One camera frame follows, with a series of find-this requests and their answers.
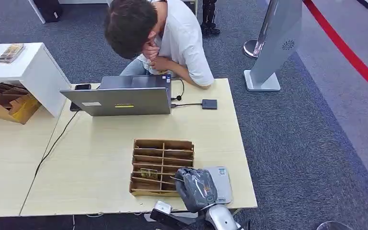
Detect shiny card in box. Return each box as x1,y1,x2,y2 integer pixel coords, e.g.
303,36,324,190
139,168,159,181

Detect person's left hand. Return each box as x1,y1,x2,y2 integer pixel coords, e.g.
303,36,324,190
150,57,172,72

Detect chrome stanchion base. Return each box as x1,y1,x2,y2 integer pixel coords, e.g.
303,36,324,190
242,38,262,60

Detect black looped cable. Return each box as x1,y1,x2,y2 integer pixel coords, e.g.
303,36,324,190
171,79,185,102

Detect small black hub box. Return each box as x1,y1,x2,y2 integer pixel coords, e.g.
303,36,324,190
201,99,219,111

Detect long black power cable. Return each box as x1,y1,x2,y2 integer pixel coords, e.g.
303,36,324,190
32,110,80,180

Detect red floor tape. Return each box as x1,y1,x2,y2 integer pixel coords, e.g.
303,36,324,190
302,0,368,103

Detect grey laptop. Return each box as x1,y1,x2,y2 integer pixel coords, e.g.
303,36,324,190
59,74,173,117

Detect person's right hand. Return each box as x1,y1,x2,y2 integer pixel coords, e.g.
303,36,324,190
142,40,161,62

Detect black robot legs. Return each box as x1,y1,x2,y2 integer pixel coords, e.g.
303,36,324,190
200,0,221,36

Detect stack of cards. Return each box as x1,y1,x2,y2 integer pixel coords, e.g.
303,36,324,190
0,43,25,64

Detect white side stand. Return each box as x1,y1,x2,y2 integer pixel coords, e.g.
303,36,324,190
0,42,72,118

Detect brown cardboard organiser box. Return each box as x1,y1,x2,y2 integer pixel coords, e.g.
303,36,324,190
0,82,42,126

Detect black phone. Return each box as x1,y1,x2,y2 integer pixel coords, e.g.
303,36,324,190
69,83,92,112

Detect silver kiosk stand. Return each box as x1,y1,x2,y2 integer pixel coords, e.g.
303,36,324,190
243,0,303,92

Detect wooden compartment box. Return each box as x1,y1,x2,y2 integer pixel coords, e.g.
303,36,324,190
128,138,196,198

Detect black camera bracket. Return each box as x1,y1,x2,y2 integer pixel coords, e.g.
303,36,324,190
149,208,205,230

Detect person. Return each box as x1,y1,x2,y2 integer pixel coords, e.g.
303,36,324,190
103,0,215,90

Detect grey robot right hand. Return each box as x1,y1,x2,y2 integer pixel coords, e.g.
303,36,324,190
174,167,219,214

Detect light grey flat device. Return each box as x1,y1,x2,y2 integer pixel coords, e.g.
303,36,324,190
203,166,234,205

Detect black bin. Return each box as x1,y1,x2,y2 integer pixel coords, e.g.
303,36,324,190
33,0,64,24

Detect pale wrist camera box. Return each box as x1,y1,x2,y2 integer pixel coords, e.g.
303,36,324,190
153,200,173,216

